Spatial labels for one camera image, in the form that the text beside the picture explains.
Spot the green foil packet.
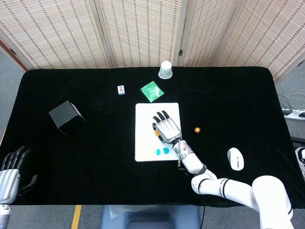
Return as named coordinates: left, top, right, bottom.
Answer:
left=140, top=81, right=165, bottom=103

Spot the white upturned paper cup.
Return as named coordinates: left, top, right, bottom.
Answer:
left=158, top=61, right=173, bottom=79

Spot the woven bamboo folding screen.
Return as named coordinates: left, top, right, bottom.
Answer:
left=0, top=0, right=305, bottom=79

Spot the white rectangular board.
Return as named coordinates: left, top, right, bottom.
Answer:
left=135, top=103, right=181, bottom=162

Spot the black velvet tablecloth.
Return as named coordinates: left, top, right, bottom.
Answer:
left=0, top=66, right=305, bottom=209

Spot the grey wrist cable with connector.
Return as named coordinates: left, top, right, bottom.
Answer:
left=172, top=138, right=186, bottom=171

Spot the white power strip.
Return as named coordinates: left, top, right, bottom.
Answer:
left=282, top=108, right=305, bottom=121

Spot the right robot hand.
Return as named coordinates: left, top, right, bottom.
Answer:
left=151, top=110, right=183, bottom=144

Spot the white oval device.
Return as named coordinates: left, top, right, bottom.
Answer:
left=227, top=147, right=245, bottom=171

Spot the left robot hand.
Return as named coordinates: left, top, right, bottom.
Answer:
left=0, top=146, right=39, bottom=205

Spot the black glossy box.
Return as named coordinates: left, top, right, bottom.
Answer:
left=48, top=100, right=87, bottom=134

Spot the white sneaker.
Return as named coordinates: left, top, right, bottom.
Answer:
left=295, top=146, right=305, bottom=178

